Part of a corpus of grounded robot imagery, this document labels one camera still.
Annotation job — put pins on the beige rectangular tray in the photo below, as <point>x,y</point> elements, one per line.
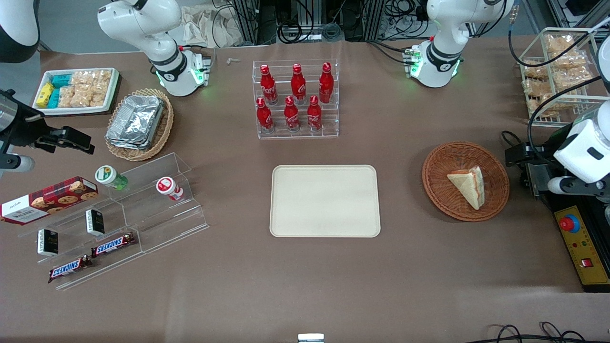
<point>324,200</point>

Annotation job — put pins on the oval light wicker basket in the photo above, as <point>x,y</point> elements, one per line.
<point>166,128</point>

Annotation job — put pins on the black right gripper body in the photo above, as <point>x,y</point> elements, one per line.
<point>23,129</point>

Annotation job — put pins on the snickers chocolate bar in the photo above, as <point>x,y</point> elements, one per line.
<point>69,269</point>
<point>113,245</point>

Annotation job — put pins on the green bottle white cap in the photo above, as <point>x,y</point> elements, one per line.
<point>108,176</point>

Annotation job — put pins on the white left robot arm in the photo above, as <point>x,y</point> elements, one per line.
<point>443,28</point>

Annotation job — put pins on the teal snack pack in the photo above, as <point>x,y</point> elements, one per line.
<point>62,80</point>
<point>54,98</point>

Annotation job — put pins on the grey metal box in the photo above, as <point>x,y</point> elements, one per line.
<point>539,178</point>

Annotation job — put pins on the clear acrylic bottle rack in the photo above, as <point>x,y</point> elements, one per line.
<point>333,121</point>

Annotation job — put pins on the triangle sandwich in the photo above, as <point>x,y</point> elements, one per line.
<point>469,186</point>

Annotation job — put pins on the yellow snack pack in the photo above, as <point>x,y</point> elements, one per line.
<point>44,94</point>

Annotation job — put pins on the small black box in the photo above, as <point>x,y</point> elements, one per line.
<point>95,222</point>
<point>47,243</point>

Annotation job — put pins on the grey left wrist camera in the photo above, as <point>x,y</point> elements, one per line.
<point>560,185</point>

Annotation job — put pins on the red white drink bottle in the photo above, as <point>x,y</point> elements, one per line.
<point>167,187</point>

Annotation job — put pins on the clear rice cracker bag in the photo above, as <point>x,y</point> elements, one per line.
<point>102,76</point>
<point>81,97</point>
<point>66,96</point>
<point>82,77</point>
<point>98,94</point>

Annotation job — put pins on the stacked aluminium foil trays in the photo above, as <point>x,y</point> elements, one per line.
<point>136,121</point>

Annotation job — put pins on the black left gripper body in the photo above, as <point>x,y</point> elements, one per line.
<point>537,162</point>

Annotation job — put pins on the red emergency stop button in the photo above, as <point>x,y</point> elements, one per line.
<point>568,223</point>

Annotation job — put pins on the aluminium frame rack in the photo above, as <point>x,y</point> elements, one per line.
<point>362,19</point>

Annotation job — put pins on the clear acrylic stepped shelf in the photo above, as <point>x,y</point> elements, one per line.
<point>162,224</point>

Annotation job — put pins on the red tartan cookie box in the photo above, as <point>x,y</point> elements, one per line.
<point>47,200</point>

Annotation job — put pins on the bagged fried snack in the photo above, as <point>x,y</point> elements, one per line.
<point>543,108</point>
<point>534,70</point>
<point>569,60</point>
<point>558,44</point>
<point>574,78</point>
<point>534,87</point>

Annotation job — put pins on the black yellow control box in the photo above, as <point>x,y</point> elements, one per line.
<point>591,247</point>

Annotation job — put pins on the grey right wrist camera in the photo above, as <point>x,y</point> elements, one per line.
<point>19,164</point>

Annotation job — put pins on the round brown wicker basket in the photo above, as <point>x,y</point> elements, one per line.
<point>441,188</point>

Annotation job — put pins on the white rectangular snack tray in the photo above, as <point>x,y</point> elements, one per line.
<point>71,110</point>

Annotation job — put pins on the red cola bottle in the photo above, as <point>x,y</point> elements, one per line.
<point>314,114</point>
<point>298,85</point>
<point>291,116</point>
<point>326,85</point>
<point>268,88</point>
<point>264,116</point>

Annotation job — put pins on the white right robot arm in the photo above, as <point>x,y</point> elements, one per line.
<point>143,24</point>

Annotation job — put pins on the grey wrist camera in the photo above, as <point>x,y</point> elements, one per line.
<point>19,164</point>
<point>560,185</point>

